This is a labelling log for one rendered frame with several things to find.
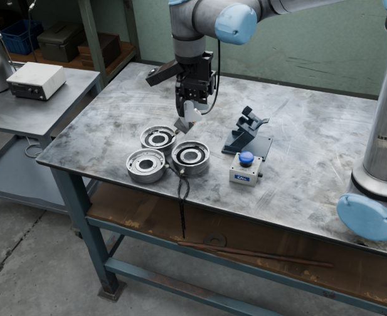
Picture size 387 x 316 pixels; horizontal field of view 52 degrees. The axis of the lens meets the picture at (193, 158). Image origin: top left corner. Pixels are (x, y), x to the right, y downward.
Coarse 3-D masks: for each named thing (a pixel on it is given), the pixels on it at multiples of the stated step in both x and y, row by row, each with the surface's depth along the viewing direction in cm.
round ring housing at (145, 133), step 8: (152, 128) 118; (160, 128) 119; (168, 128) 117; (144, 136) 116; (152, 136) 116; (160, 136) 117; (144, 144) 112; (152, 144) 114; (160, 144) 113; (168, 144) 111; (168, 152) 114
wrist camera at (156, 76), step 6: (174, 60) 94; (162, 66) 96; (168, 66) 93; (174, 66) 91; (180, 66) 91; (150, 72) 97; (156, 72) 95; (162, 72) 93; (168, 72) 93; (174, 72) 92; (180, 72) 92; (150, 78) 96; (156, 78) 95; (162, 78) 95; (150, 84) 97; (156, 84) 98
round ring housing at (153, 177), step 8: (136, 152) 110; (144, 152) 111; (152, 152) 111; (160, 152) 109; (128, 160) 108; (144, 160) 109; (152, 160) 109; (160, 160) 109; (128, 168) 105; (136, 168) 107; (152, 168) 106; (160, 168) 104; (136, 176) 104; (144, 176) 103; (152, 176) 104; (160, 176) 106
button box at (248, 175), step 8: (256, 160) 104; (232, 168) 102; (240, 168) 102; (248, 168) 102; (256, 168) 102; (232, 176) 104; (240, 176) 102; (248, 176) 101; (256, 176) 101; (248, 184) 103
